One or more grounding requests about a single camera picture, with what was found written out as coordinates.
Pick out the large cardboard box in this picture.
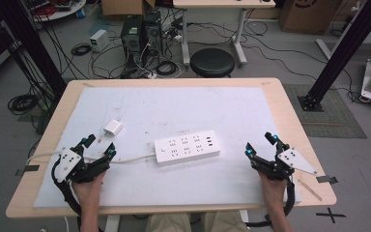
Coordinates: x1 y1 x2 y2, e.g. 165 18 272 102
277 0 343 36

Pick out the white power strip cable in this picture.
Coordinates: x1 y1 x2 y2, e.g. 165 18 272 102
25 149 157 166

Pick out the white-legged desk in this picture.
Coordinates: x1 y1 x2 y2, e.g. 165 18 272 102
172 0 276 69

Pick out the grey floor mat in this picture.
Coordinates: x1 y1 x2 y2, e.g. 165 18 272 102
282 83 368 140

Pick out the small cardboard box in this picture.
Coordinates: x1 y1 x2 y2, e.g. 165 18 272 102
100 0 156 17

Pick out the white power supply box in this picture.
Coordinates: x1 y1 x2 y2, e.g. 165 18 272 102
89 28 111 53

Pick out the person's left hand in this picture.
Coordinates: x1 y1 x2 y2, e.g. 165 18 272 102
71 170 107 209

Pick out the black computer tower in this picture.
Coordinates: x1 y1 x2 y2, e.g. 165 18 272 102
142 10 164 56
120 14 145 55

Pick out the black metal stand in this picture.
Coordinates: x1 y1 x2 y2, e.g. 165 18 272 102
0 0 68 97
297 0 371 113

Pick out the white table leg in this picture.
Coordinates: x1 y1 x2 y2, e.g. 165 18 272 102
103 215 122 232

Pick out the thin wooden stick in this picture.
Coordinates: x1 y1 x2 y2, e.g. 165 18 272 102
297 178 324 202

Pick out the coiled black cable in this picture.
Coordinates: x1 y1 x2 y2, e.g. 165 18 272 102
154 60 179 77
7 93 41 116
70 43 93 57

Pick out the person's right leg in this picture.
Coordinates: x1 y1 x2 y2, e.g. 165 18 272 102
200 210 251 232

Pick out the round white table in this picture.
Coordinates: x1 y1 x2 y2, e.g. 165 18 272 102
21 0 88 23

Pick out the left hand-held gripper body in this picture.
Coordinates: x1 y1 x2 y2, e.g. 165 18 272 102
55 147 111 185

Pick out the white power strip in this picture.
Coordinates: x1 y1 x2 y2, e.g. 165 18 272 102
154 130 222 167

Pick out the black round stool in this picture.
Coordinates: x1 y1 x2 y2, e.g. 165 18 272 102
189 47 236 78

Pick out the person's leg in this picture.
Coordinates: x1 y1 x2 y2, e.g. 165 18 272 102
144 212 193 232
200 210 251 232

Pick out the light wooden table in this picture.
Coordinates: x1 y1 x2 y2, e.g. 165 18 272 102
5 76 338 219

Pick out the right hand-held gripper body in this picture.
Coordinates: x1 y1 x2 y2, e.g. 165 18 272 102
250 147 319 182

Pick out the black tape strip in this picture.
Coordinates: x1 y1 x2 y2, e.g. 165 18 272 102
14 164 41 177
315 175 339 185

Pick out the person's left leg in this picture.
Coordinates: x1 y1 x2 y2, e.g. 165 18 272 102
144 212 193 232

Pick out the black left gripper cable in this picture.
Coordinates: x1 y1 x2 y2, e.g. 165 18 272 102
50 157 104 232

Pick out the person's right hand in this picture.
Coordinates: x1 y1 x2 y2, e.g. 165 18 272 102
258 170 288 208

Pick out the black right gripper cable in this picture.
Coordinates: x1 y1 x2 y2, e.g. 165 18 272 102
244 176 297 228

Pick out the white foam mat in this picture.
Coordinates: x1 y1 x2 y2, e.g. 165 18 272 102
33 86 303 209

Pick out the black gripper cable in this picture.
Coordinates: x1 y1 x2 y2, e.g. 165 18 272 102
244 176 297 228
50 157 104 232

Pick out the white charger plug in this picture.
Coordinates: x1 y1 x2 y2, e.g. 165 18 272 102
102 119 124 137

